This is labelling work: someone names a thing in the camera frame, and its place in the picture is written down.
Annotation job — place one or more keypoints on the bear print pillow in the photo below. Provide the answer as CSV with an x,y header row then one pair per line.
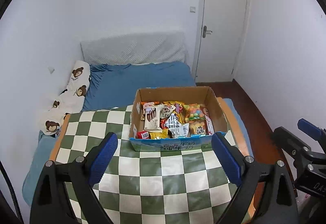
x,y
70,100

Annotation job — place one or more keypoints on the metal door handle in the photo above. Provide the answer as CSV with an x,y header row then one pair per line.
x,y
205,32

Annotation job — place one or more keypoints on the cardboard milk carton box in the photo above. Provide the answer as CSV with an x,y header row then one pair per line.
x,y
204,96

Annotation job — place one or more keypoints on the white padded headboard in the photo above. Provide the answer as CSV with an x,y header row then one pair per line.
x,y
135,49

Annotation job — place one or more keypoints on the orange snack packet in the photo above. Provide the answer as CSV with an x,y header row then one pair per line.
x,y
197,127

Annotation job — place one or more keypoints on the blue bed sheet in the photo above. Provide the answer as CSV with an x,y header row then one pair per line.
x,y
110,86

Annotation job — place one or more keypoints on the red white biscuit packet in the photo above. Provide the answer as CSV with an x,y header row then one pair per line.
x,y
209,124

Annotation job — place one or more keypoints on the colourful candy ball bag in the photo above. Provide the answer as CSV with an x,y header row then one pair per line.
x,y
193,112

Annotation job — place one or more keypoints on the white grey snack packet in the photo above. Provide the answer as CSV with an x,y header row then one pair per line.
x,y
180,132

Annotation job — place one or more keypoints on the beige chocolate wafer packet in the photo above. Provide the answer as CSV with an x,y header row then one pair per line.
x,y
152,125

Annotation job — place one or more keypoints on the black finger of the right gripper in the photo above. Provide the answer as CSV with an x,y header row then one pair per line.
x,y
295,147

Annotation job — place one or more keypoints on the yellow Sedaap noodle packet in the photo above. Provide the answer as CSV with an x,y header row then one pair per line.
x,y
178,111

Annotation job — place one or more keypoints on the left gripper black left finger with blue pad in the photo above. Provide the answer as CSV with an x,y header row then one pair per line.
x,y
51,203

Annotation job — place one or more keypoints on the white wall socket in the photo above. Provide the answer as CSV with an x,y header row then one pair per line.
x,y
51,69

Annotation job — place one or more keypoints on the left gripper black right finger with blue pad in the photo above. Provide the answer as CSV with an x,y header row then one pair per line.
x,y
277,203

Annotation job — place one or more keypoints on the white door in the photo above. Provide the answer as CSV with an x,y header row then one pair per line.
x,y
216,55

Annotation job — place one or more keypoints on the white wall switch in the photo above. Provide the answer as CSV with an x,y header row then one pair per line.
x,y
192,9

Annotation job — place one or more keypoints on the orange jelly cup packet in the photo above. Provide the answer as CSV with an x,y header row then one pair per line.
x,y
166,110

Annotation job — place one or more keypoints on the small red snack packet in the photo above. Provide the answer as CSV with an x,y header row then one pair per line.
x,y
143,135

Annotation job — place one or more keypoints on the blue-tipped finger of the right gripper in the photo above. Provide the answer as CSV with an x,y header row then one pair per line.
x,y
311,130

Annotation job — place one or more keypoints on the green white checkered mat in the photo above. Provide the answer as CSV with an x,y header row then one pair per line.
x,y
187,186

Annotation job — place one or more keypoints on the yellow snack packet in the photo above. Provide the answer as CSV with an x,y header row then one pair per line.
x,y
159,134

